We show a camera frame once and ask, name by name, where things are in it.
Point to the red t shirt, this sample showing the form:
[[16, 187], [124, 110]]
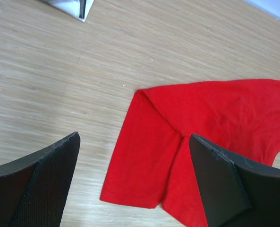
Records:
[[151, 164]]

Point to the folded white printed t shirt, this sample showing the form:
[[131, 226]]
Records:
[[79, 9]]

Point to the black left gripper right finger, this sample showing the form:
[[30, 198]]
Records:
[[236, 191]]

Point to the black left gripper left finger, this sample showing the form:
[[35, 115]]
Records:
[[34, 188]]

